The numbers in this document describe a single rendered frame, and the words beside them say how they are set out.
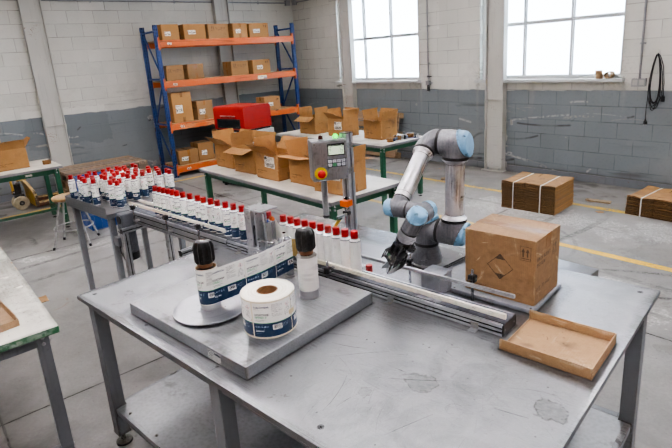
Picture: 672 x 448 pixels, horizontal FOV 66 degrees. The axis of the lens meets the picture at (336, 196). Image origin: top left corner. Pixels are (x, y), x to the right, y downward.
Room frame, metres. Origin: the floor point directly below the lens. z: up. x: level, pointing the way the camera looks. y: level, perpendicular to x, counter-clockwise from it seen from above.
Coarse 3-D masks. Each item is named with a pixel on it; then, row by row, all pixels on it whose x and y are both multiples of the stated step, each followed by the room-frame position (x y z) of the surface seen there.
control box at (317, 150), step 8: (312, 144) 2.32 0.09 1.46; (320, 144) 2.33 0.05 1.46; (344, 144) 2.35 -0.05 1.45; (312, 152) 2.33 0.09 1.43; (320, 152) 2.33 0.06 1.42; (312, 160) 2.33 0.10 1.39; (320, 160) 2.33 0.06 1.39; (312, 168) 2.33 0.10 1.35; (320, 168) 2.32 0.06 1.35; (328, 168) 2.33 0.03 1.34; (336, 168) 2.34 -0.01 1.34; (344, 168) 2.35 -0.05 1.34; (312, 176) 2.35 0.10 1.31; (328, 176) 2.33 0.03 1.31; (336, 176) 2.34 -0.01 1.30; (344, 176) 2.35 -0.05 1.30
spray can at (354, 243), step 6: (354, 234) 2.17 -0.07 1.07; (354, 240) 2.17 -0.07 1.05; (354, 246) 2.16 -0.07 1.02; (360, 246) 2.18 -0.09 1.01; (354, 252) 2.16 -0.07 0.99; (360, 252) 2.17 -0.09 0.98; (354, 258) 2.16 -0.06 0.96; (360, 258) 2.17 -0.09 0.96; (354, 264) 2.16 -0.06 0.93; (360, 264) 2.17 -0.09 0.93; (360, 270) 2.17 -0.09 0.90
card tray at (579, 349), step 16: (528, 320) 1.75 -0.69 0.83; (544, 320) 1.72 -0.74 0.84; (560, 320) 1.68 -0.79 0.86; (512, 336) 1.64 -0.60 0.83; (528, 336) 1.64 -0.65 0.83; (544, 336) 1.63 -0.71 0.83; (560, 336) 1.62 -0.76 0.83; (576, 336) 1.61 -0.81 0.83; (592, 336) 1.61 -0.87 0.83; (608, 336) 1.57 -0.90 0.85; (512, 352) 1.54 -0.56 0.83; (528, 352) 1.51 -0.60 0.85; (544, 352) 1.53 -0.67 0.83; (560, 352) 1.52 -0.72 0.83; (576, 352) 1.52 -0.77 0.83; (592, 352) 1.51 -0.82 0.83; (608, 352) 1.50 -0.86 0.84; (560, 368) 1.43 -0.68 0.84; (576, 368) 1.40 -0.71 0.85; (592, 368) 1.38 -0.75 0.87
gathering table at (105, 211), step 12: (72, 204) 3.86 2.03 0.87; (84, 204) 3.70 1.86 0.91; (108, 204) 3.76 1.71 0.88; (144, 204) 3.69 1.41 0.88; (108, 216) 3.47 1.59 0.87; (144, 228) 4.32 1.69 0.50; (84, 240) 3.94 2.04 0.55; (144, 240) 4.31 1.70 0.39; (180, 240) 3.89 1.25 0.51; (84, 252) 3.93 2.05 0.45; (120, 252) 3.53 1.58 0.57; (84, 264) 3.94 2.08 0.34; (120, 264) 3.51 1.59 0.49; (120, 276) 3.50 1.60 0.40
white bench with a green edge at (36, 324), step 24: (0, 264) 2.83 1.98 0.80; (0, 288) 2.48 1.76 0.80; (24, 288) 2.46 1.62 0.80; (24, 312) 2.18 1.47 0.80; (48, 312) 2.16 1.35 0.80; (0, 336) 1.96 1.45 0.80; (24, 336) 1.95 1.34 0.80; (48, 336) 2.03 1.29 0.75; (0, 360) 1.92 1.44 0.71; (48, 360) 2.02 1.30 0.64; (48, 384) 2.00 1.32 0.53
